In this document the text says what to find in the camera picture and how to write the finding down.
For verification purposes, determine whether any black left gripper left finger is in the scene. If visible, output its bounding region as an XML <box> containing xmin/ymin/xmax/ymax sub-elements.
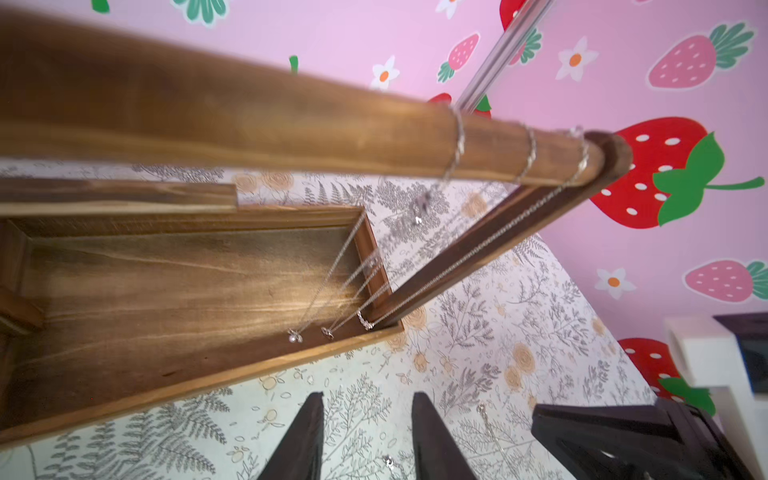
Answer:
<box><xmin>258</xmin><ymin>392</ymin><xmax>324</xmax><ymax>480</ymax></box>

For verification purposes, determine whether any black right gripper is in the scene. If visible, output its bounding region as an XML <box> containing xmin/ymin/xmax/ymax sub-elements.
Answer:
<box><xmin>531</xmin><ymin>398</ymin><xmax>754</xmax><ymax>480</ymax></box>

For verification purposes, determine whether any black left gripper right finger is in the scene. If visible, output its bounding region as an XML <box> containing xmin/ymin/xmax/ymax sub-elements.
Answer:
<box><xmin>411</xmin><ymin>392</ymin><xmax>476</xmax><ymax>480</ymax></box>

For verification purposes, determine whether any wooden jewelry display stand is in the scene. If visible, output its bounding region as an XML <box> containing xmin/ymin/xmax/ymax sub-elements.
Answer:
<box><xmin>1</xmin><ymin>7</ymin><xmax>632</xmax><ymax>448</ymax></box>

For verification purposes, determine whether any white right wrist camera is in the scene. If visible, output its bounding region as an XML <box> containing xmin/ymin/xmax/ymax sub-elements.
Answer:
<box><xmin>664</xmin><ymin>315</ymin><xmax>767</xmax><ymax>479</ymax></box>

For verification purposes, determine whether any aluminium corner post right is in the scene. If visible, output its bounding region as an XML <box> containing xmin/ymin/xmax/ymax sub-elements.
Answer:
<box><xmin>454</xmin><ymin>0</ymin><xmax>555</xmax><ymax>113</ymax></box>

